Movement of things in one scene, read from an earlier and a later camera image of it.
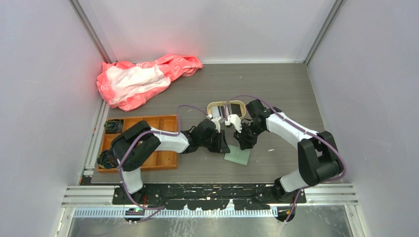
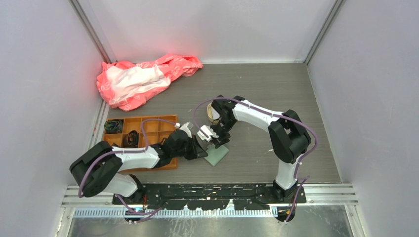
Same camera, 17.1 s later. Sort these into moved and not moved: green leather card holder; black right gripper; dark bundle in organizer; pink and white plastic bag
Moved: black right gripper; green leather card holder
Not moved: pink and white plastic bag; dark bundle in organizer
